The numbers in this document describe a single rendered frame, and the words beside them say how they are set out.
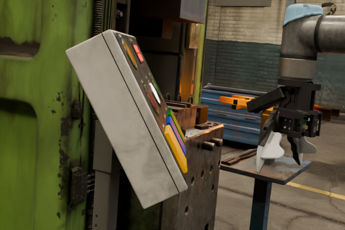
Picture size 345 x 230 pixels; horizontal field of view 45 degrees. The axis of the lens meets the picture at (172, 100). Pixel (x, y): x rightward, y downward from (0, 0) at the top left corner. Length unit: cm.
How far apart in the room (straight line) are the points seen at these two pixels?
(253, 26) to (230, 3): 80
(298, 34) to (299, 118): 17
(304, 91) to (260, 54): 876
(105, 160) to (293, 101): 40
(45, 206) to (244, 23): 894
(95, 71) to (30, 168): 67
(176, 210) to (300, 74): 61
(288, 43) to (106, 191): 47
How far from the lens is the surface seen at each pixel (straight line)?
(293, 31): 89
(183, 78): 168
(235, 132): 528
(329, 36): 86
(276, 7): 960
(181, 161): 70
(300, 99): 90
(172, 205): 130
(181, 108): 136
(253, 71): 971
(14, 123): 130
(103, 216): 88
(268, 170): 177
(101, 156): 84
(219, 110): 534
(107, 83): 65
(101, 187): 86
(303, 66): 89
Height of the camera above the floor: 118
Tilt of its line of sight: 7 degrees down
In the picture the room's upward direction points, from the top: 5 degrees clockwise
